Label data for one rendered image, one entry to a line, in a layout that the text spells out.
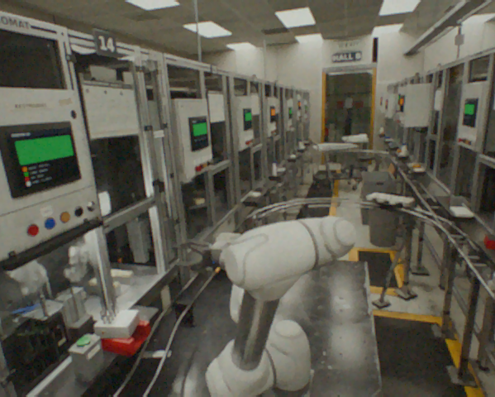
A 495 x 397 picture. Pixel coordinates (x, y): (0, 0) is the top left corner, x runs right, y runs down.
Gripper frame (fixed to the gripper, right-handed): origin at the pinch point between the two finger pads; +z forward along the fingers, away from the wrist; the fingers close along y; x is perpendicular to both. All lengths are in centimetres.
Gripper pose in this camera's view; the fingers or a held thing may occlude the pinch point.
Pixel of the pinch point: (180, 255)
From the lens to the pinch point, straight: 149.7
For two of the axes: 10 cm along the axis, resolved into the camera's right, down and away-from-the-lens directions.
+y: -0.6, -9.6, -2.6
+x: -2.9, 2.7, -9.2
